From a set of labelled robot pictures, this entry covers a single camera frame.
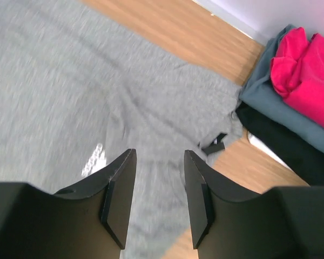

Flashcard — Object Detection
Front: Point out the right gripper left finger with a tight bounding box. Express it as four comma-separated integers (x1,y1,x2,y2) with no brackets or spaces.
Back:
0,149,137,258

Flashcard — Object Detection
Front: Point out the folded black t shirt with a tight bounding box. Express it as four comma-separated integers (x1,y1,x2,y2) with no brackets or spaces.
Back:
236,103,324,186

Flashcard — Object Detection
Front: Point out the folded white t shirt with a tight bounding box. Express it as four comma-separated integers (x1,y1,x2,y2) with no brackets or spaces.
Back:
247,132,292,170

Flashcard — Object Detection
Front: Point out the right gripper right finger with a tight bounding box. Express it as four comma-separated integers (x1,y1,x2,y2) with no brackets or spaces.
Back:
184,151,324,258

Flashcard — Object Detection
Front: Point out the folded pink t shirt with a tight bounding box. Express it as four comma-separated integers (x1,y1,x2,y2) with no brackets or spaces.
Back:
270,27,324,128

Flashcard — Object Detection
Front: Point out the folded blue grey t shirt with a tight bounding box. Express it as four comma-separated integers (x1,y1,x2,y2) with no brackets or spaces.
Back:
239,24,324,154

